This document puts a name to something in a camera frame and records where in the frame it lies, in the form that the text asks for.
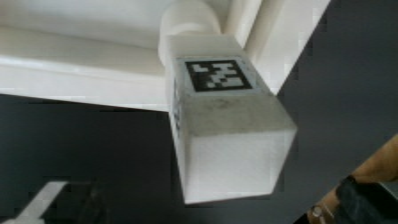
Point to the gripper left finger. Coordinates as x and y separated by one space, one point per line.
66 204

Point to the white square tabletop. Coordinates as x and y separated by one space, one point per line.
78 45

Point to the white leg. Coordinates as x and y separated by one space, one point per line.
233 129

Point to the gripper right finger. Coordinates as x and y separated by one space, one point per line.
366 204

